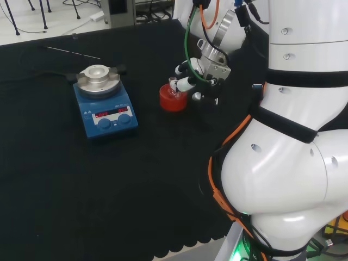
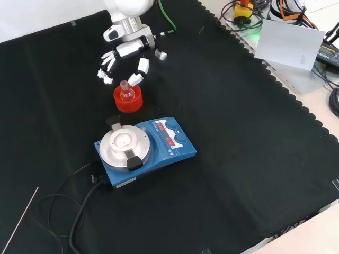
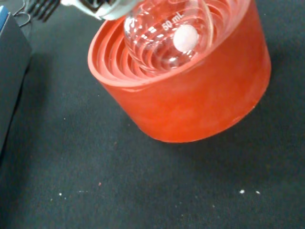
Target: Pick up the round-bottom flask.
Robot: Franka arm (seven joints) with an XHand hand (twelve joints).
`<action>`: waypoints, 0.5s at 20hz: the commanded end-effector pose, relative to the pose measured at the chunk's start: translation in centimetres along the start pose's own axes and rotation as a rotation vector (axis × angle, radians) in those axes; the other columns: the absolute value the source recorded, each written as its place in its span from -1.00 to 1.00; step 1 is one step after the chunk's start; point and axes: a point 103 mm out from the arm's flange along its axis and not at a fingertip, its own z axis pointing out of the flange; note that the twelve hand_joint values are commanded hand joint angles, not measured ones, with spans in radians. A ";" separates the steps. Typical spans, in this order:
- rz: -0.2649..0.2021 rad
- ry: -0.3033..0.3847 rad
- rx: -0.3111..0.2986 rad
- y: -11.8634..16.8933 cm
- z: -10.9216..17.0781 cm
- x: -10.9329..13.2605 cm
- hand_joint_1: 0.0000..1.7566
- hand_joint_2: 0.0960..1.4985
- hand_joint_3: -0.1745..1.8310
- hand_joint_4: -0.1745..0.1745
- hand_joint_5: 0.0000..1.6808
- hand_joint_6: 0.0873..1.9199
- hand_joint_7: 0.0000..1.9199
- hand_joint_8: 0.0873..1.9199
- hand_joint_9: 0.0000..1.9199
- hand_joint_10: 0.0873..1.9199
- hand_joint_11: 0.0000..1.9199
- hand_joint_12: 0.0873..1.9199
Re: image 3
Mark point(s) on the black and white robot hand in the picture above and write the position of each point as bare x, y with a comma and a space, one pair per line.
107, 9

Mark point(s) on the blue-base heater with steel plate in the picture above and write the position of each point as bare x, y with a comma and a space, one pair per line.
12, 71

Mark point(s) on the black bench cloth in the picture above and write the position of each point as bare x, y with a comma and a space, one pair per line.
95, 179

